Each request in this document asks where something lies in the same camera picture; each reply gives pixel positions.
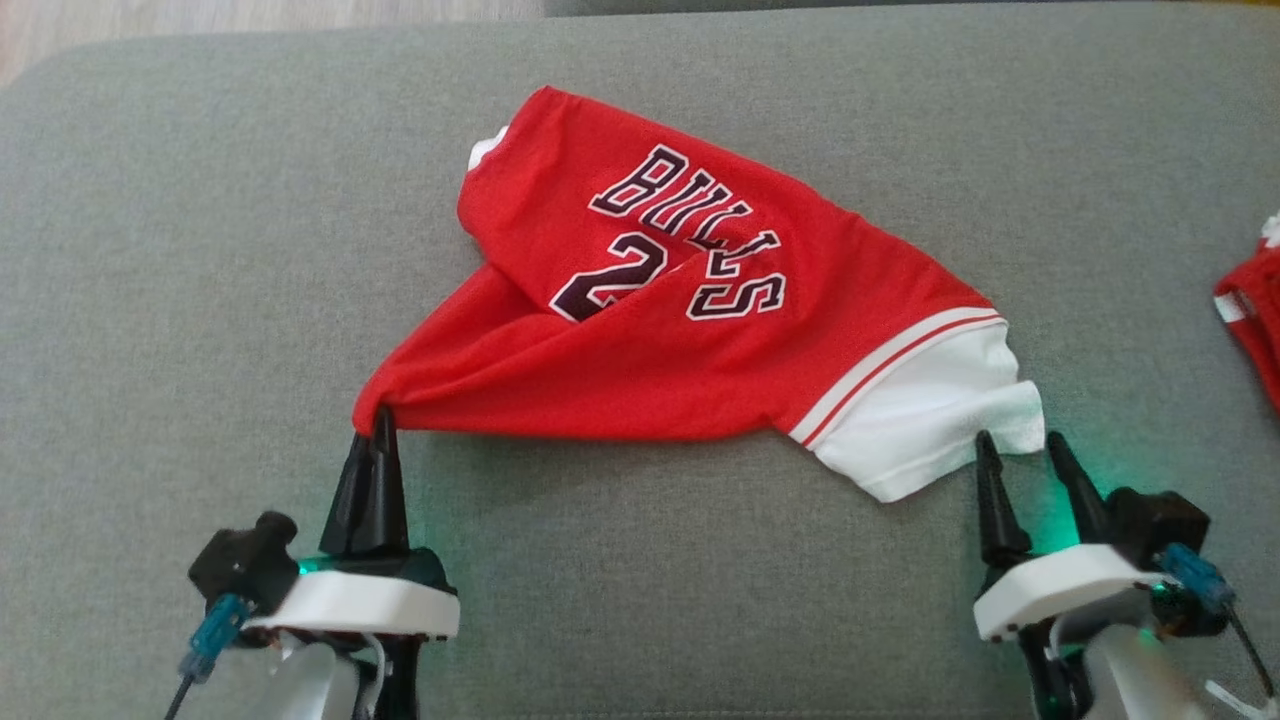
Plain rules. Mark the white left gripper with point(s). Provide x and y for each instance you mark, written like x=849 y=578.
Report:
x=370 y=605

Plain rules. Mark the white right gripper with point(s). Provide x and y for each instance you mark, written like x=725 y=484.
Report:
x=1060 y=590

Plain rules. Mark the red white sports shorts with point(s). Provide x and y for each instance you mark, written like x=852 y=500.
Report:
x=1255 y=320

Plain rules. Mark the red white Bulls jersey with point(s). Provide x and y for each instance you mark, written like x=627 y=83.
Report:
x=700 y=350

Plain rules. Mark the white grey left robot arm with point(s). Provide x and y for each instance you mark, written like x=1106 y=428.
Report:
x=300 y=690

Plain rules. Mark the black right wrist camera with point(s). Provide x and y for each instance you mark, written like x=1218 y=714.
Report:
x=1160 y=520

